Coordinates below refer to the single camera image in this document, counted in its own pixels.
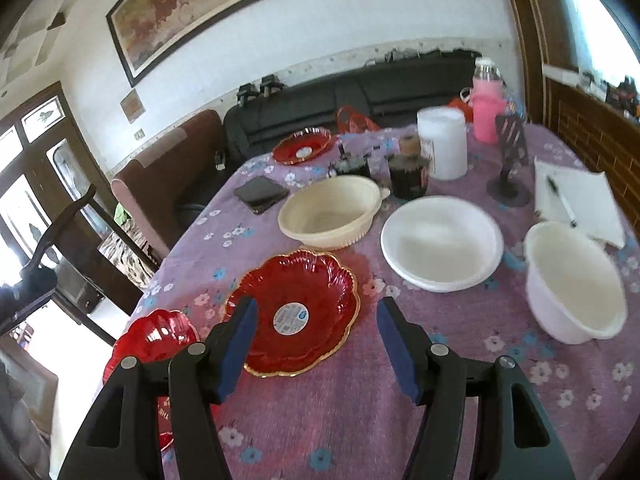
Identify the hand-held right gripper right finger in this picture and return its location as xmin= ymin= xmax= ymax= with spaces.
xmin=376 ymin=297 xmax=578 ymax=480

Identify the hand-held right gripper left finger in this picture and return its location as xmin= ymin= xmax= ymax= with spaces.
xmin=57 ymin=295 xmax=261 ymax=480

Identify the large red scalloped plate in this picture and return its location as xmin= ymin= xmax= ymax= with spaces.
xmin=222 ymin=248 xmax=361 ymax=378

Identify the wide white bowl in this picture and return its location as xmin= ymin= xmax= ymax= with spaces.
xmin=380 ymin=195 xmax=504 ymax=293

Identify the cream bowl with handle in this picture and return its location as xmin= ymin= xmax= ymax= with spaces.
xmin=277 ymin=175 xmax=391 ymax=251

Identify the purple floral tablecloth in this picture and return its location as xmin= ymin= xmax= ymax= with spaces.
xmin=127 ymin=122 xmax=640 ymax=480

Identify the small red scalloped plate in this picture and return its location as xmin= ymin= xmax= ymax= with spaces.
xmin=102 ymin=308 xmax=221 ymax=453

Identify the patterned cushion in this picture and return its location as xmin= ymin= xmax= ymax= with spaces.
xmin=99 ymin=224 xmax=153 ymax=283

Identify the black smartphone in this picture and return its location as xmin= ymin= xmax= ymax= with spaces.
xmin=233 ymin=176 xmax=291 ymax=215

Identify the dark jar with cork lid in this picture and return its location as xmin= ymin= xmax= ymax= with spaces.
xmin=387 ymin=136 xmax=431 ymax=200

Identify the deep white bowl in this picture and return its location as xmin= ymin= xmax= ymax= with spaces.
xmin=523 ymin=221 xmax=629 ymax=345

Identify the brown armchair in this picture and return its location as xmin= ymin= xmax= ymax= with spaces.
xmin=111 ymin=109 xmax=226 ymax=261

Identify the small black teapot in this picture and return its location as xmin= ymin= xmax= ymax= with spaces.
xmin=334 ymin=145 xmax=371 ymax=177

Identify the red plate with gold rim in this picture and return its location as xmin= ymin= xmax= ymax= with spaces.
xmin=271 ymin=128 xmax=333 ymax=165

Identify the white plastic canister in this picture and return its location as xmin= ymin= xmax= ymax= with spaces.
xmin=416 ymin=106 xmax=468 ymax=181

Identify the dark wooden chair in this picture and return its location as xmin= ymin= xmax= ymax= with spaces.
xmin=20 ymin=184 xmax=166 ymax=346

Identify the black and white pen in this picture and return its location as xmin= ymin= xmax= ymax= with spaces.
xmin=546 ymin=175 xmax=577 ymax=228

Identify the black stand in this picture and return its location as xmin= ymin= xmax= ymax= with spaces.
xmin=486 ymin=114 xmax=532 ymax=207

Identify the white paper with pen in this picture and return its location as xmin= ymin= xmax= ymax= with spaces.
xmin=532 ymin=156 xmax=627 ymax=250

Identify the wooden glass door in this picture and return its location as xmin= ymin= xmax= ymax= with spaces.
xmin=0 ymin=81 xmax=151 ymax=331

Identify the pink water bottle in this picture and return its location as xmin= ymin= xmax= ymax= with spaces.
xmin=460 ymin=57 xmax=507 ymax=143

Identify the black leather sofa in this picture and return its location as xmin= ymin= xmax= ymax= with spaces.
xmin=222 ymin=51 xmax=483 ymax=201

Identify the bright window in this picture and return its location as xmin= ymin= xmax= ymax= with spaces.
xmin=545 ymin=0 xmax=640 ymax=91

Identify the small wall plaque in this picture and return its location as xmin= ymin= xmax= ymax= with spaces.
xmin=120 ymin=89 xmax=146 ymax=123

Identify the framed wall painting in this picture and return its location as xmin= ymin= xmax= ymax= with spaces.
xmin=106 ymin=0 xmax=328 ymax=87

